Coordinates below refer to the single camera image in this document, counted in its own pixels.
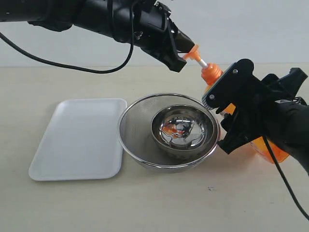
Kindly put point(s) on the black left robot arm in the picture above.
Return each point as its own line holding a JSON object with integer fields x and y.
{"x": 59, "y": 15}

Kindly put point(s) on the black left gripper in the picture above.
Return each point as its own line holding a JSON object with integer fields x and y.
{"x": 146, "y": 24}

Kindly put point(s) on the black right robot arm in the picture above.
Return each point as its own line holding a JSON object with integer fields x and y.
{"x": 268, "y": 107}

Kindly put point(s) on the steel mesh colander bowl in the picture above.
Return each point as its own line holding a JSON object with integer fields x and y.
{"x": 134, "y": 133}

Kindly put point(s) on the white rectangular plastic tray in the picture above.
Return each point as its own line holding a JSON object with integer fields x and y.
{"x": 80, "y": 142}

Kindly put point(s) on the orange pump soap bottle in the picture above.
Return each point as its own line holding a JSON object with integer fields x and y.
{"x": 210, "y": 73}

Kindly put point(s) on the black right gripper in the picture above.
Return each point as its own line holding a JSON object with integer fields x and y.
{"x": 267, "y": 107}

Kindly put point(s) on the small stainless steel bowl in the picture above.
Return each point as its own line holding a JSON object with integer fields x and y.
{"x": 184, "y": 131}

